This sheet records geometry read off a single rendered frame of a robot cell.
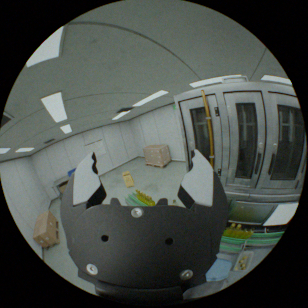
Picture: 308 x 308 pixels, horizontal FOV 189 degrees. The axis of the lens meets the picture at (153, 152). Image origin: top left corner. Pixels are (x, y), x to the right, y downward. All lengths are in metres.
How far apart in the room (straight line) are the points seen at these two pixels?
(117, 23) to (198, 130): 0.98
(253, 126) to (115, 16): 1.06
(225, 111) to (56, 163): 5.97
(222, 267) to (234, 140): 0.61
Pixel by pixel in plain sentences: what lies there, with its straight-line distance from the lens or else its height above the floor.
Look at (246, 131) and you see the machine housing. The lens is 0.66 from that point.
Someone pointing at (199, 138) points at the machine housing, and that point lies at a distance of 0.69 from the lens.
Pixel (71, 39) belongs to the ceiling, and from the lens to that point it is 0.91.
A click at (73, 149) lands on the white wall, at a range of 5.54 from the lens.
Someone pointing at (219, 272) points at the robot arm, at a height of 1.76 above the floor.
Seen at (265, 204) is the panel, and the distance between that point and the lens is 0.97.
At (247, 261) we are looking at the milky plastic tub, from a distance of 1.35.
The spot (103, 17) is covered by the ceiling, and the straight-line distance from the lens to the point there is 0.83.
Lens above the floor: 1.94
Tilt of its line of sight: 16 degrees down
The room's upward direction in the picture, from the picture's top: 14 degrees counter-clockwise
